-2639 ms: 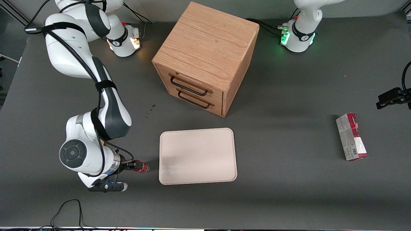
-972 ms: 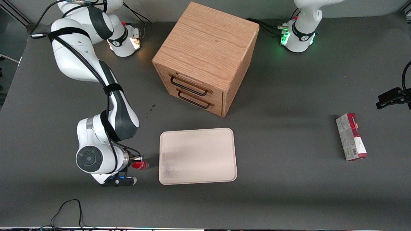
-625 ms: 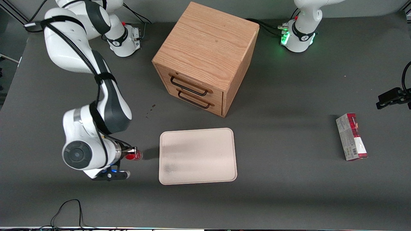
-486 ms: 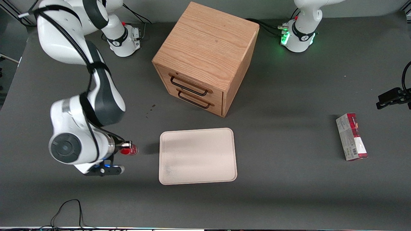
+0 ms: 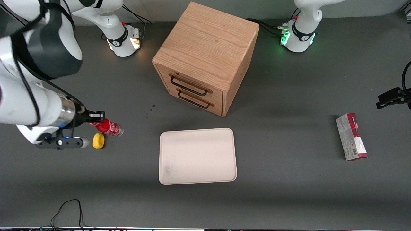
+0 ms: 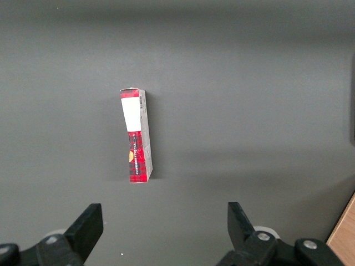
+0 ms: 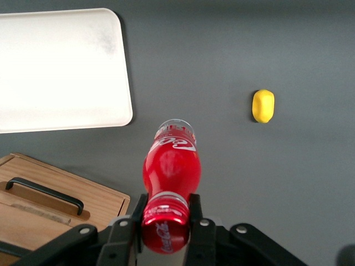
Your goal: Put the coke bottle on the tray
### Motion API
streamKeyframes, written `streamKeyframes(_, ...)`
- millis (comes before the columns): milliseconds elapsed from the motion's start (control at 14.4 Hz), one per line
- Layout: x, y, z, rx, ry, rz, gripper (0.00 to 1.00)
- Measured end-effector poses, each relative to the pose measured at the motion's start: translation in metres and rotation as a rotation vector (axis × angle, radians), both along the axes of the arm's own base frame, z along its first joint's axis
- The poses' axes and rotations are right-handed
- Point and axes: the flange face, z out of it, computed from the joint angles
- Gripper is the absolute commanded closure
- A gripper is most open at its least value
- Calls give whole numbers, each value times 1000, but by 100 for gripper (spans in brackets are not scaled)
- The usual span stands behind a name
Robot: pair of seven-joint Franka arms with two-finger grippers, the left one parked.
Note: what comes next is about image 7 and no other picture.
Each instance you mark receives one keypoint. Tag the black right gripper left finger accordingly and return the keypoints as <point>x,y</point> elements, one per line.
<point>119,238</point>

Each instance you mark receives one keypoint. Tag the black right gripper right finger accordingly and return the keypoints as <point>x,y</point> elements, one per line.
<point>205,241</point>

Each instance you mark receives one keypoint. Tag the red coke bottle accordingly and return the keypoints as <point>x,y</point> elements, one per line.
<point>172,166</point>

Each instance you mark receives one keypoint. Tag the cream rectangular tray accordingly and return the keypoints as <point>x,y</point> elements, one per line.
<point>55,69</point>

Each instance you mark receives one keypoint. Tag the wooden cabinet drawer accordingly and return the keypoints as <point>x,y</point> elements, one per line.
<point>102,202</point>
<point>27,231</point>

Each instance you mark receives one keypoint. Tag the wooden two-drawer cabinet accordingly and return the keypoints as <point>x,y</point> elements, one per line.
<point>55,171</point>

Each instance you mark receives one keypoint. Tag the yellow lemon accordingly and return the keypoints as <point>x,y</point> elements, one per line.
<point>263,106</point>

